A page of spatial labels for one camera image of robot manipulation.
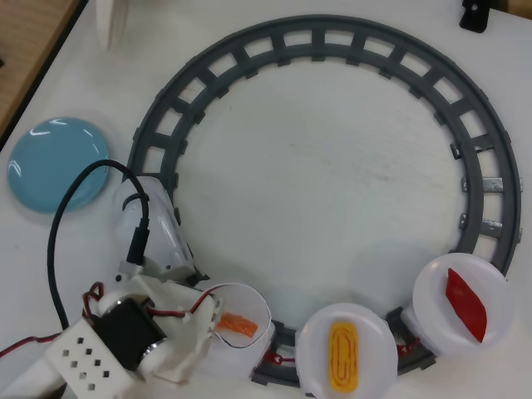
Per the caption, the red black servo wire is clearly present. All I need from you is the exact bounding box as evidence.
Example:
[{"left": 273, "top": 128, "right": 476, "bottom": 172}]
[
  {"left": 145, "top": 290, "right": 222, "bottom": 322},
  {"left": 81, "top": 281, "right": 111, "bottom": 325},
  {"left": 0, "top": 335, "right": 57, "bottom": 359}
]

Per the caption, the white paper-ringed train car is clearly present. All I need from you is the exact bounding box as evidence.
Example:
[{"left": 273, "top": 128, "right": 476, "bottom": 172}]
[{"left": 199, "top": 282, "right": 278, "bottom": 382}]

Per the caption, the grey circular toy train track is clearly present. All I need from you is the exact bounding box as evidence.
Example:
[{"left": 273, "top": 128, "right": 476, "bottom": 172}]
[{"left": 126, "top": 15, "right": 523, "bottom": 386}]

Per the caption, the orange salmon sushi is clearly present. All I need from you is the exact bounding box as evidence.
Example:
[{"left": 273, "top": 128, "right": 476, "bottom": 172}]
[{"left": 218, "top": 311, "right": 259, "bottom": 338}]

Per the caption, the brown wooden board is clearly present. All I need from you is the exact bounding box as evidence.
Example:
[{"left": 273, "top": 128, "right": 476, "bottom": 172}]
[{"left": 0, "top": 0, "right": 89, "bottom": 145}]

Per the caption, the white upright block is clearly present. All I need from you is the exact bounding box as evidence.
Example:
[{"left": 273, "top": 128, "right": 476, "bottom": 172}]
[{"left": 95, "top": 0, "right": 126, "bottom": 52}]

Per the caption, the yellow egg sushi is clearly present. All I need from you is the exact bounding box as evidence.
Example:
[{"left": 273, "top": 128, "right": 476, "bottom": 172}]
[{"left": 328, "top": 322, "right": 361, "bottom": 394}]

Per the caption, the black plastic bracket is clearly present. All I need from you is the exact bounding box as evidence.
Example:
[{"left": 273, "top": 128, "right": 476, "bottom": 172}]
[{"left": 459, "top": 0, "right": 490, "bottom": 32}]

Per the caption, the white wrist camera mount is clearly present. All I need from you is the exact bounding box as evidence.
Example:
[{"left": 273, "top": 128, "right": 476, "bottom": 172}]
[{"left": 114, "top": 257, "right": 167, "bottom": 292}]

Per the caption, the white dish train car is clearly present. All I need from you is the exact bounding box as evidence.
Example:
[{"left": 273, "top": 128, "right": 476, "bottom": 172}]
[
  {"left": 295, "top": 302, "right": 398, "bottom": 398},
  {"left": 401, "top": 252, "right": 509, "bottom": 357}
]

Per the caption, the black USB cable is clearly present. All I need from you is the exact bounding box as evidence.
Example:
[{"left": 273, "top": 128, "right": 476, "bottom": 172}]
[{"left": 47, "top": 159, "right": 153, "bottom": 333}]

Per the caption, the white Shinkansen toy locomotive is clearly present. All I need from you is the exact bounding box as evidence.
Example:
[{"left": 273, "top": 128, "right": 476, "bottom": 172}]
[{"left": 114, "top": 180, "right": 211, "bottom": 288}]

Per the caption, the red chain coupling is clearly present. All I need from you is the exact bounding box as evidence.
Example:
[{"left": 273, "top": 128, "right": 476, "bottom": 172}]
[
  {"left": 264, "top": 351, "right": 297, "bottom": 367},
  {"left": 395, "top": 337, "right": 421, "bottom": 357}
]

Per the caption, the red tuna sushi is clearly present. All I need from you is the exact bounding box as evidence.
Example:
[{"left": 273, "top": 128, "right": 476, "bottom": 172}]
[{"left": 444, "top": 268, "right": 488, "bottom": 344}]

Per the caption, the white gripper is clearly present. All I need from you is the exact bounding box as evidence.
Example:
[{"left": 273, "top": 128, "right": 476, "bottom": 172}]
[{"left": 132, "top": 273, "right": 228, "bottom": 383}]

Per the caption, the blue round dish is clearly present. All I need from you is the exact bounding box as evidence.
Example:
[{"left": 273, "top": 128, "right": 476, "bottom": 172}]
[{"left": 7, "top": 116, "right": 112, "bottom": 215}]

